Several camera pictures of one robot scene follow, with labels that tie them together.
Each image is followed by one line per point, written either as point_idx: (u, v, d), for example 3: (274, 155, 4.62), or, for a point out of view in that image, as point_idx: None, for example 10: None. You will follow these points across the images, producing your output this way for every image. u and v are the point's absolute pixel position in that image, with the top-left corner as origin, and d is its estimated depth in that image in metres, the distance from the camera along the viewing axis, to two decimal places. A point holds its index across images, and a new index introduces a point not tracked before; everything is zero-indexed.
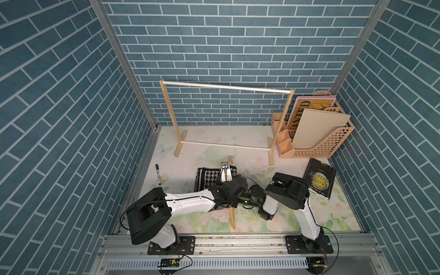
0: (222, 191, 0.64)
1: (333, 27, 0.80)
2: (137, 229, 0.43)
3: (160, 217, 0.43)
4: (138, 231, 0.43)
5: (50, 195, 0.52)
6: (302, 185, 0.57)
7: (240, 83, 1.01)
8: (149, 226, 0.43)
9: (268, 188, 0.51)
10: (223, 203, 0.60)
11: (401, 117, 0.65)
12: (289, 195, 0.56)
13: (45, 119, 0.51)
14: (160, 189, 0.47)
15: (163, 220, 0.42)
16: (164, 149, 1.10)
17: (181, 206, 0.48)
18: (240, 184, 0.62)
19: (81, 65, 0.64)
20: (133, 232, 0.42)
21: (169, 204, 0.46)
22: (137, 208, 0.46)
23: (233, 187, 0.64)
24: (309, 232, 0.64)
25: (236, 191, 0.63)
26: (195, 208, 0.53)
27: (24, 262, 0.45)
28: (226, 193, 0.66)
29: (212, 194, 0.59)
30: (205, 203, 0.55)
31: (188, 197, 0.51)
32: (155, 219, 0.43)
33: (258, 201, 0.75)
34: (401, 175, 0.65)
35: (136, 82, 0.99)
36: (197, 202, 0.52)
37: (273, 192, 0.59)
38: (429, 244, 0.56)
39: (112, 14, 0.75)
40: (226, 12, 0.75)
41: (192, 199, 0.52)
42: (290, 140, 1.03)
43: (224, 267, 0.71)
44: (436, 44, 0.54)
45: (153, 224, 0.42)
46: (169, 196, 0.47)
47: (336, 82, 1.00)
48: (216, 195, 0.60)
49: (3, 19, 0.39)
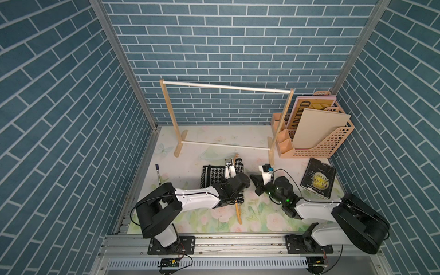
0: (224, 189, 0.66)
1: (333, 27, 0.80)
2: (148, 223, 0.44)
3: (171, 211, 0.44)
4: (148, 225, 0.44)
5: (50, 194, 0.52)
6: (385, 227, 0.45)
7: (240, 83, 1.01)
8: (160, 219, 0.44)
9: (345, 216, 0.46)
10: (227, 200, 0.62)
11: (401, 117, 0.65)
12: (369, 235, 0.44)
13: (45, 119, 0.51)
14: (169, 184, 0.48)
15: (174, 213, 0.44)
16: (164, 149, 1.10)
17: (190, 201, 0.49)
18: (242, 181, 0.63)
19: (81, 65, 0.64)
20: (143, 227, 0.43)
21: (179, 199, 0.48)
22: (147, 203, 0.47)
23: (235, 184, 0.65)
24: (323, 240, 0.62)
25: (239, 187, 0.64)
26: (201, 204, 0.54)
27: (24, 261, 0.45)
28: (228, 191, 0.68)
29: (217, 191, 0.62)
30: (210, 199, 0.56)
31: (195, 193, 0.53)
32: (167, 213, 0.44)
33: (282, 194, 0.69)
34: (401, 176, 0.65)
35: (136, 82, 0.99)
36: (203, 198, 0.54)
37: (351, 222, 0.45)
38: (429, 244, 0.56)
39: (112, 14, 0.75)
40: (226, 12, 0.75)
41: (199, 195, 0.54)
42: (290, 140, 1.03)
43: (224, 267, 0.71)
44: (436, 44, 0.54)
45: (164, 218, 0.44)
46: (178, 191, 0.49)
47: (336, 82, 1.00)
48: (220, 192, 0.62)
49: (3, 19, 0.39)
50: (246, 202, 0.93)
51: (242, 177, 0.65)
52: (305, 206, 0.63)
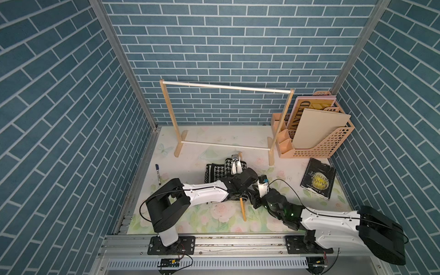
0: (233, 182, 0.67)
1: (333, 27, 0.80)
2: (158, 217, 0.45)
3: (179, 205, 0.45)
4: (158, 219, 0.45)
5: (50, 194, 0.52)
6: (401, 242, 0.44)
7: (240, 83, 1.01)
8: (169, 213, 0.45)
9: (375, 233, 0.44)
10: (235, 192, 0.62)
11: (401, 117, 0.65)
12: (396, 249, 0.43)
13: (45, 119, 0.51)
14: (176, 179, 0.49)
15: (182, 208, 0.44)
16: (164, 150, 1.10)
17: (198, 196, 0.50)
18: (250, 175, 0.65)
19: (81, 65, 0.64)
20: (153, 221, 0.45)
21: (187, 193, 0.49)
22: (157, 199, 0.48)
23: (244, 178, 0.66)
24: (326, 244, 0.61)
25: (247, 181, 0.65)
26: (209, 199, 0.55)
27: (24, 261, 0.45)
28: (237, 184, 0.68)
29: (225, 184, 0.62)
30: (218, 193, 0.56)
31: (204, 188, 0.53)
32: (175, 208, 0.45)
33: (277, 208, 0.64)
34: (401, 176, 0.65)
35: (136, 82, 0.99)
36: (211, 192, 0.54)
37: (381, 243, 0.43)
38: (429, 244, 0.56)
39: (112, 14, 0.75)
40: (226, 12, 0.75)
41: (207, 189, 0.54)
42: (290, 140, 1.03)
43: (224, 267, 0.71)
44: (436, 44, 0.54)
45: (173, 212, 0.45)
46: (185, 186, 0.49)
47: (336, 82, 1.00)
48: (228, 185, 0.62)
49: (3, 19, 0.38)
50: (246, 202, 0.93)
51: (250, 172, 0.65)
52: (314, 220, 0.57)
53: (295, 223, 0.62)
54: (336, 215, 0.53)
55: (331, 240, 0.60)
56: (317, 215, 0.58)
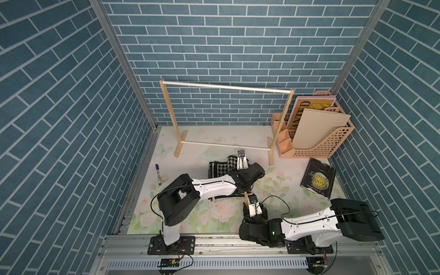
0: (240, 176, 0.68)
1: (333, 27, 0.80)
2: (169, 212, 0.47)
3: (190, 200, 0.46)
4: (171, 213, 0.47)
5: (50, 194, 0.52)
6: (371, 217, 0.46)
7: (240, 83, 1.01)
8: (181, 207, 0.47)
9: (359, 231, 0.42)
10: (243, 186, 0.62)
11: (401, 117, 0.65)
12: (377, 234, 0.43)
13: (45, 119, 0.51)
14: (186, 175, 0.51)
15: (193, 203, 0.46)
16: (164, 150, 1.10)
17: (208, 189, 0.51)
18: (258, 169, 0.66)
19: (81, 65, 0.64)
20: (165, 215, 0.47)
21: (197, 188, 0.50)
22: (167, 194, 0.50)
23: (252, 172, 0.68)
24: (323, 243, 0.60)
25: (254, 175, 0.67)
26: (218, 192, 0.55)
27: (24, 261, 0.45)
28: (244, 177, 0.69)
29: (232, 178, 0.63)
30: (227, 187, 0.58)
31: (212, 182, 0.55)
32: (186, 202, 0.47)
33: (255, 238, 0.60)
34: (401, 175, 0.65)
35: (136, 82, 0.99)
36: (220, 186, 0.56)
37: (365, 234, 0.42)
38: (428, 244, 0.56)
39: (112, 14, 0.75)
40: (226, 12, 0.75)
41: (217, 183, 0.56)
42: (290, 140, 1.03)
43: (224, 267, 0.71)
44: (436, 44, 0.54)
45: (184, 206, 0.46)
46: (195, 181, 0.51)
47: (336, 82, 1.00)
48: (236, 179, 0.63)
49: (3, 19, 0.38)
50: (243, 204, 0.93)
51: (257, 166, 0.67)
52: (296, 232, 0.53)
53: (281, 240, 0.56)
54: (314, 219, 0.51)
55: (326, 239, 0.59)
56: (298, 225, 0.54)
